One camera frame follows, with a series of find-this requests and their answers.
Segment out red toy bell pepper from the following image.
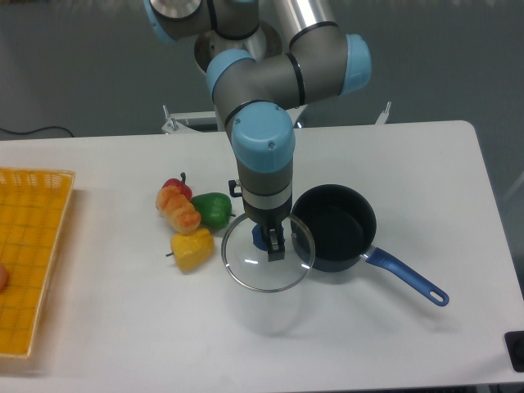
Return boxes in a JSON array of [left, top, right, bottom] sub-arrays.
[[162, 172, 193, 201]]

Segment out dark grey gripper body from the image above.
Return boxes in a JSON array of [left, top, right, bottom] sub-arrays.
[[243, 200, 291, 233]]

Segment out green toy bell pepper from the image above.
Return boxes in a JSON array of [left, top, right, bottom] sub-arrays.
[[191, 192, 235, 229]]

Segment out dark blue saucepan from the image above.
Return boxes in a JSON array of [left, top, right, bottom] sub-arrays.
[[291, 184, 449, 307]]

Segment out black object table corner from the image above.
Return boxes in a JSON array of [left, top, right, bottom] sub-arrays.
[[504, 331, 524, 373]]

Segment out black cable on floor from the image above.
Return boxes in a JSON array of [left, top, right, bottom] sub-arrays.
[[0, 126, 75, 138]]

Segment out yellow toy bell pepper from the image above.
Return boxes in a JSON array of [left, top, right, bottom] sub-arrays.
[[170, 228, 215, 273]]

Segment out metal table bracket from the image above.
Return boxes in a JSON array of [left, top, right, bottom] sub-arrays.
[[162, 104, 178, 134], [375, 101, 391, 125]]

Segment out glass lid blue knob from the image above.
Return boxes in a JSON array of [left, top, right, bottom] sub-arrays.
[[221, 214, 315, 293]]

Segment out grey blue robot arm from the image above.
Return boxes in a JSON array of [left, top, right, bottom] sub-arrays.
[[144, 1, 372, 260]]

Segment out left metal table bracket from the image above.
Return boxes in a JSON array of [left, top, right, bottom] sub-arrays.
[[162, 104, 178, 134]]

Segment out yellow wicker basket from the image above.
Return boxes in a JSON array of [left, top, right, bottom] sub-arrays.
[[1, 167, 75, 359]]

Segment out orange toy croissant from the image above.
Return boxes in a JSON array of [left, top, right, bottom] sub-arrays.
[[156, 186, 201, 235]]

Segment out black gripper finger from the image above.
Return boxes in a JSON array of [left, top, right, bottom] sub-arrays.
[[267, 227, 285, 262]]

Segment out right metal table bracket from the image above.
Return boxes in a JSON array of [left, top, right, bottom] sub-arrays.
[[375, 101, 391, 125]]

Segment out orange object in basket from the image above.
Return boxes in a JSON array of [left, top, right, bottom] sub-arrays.
[[0, 264, 9, 291]]

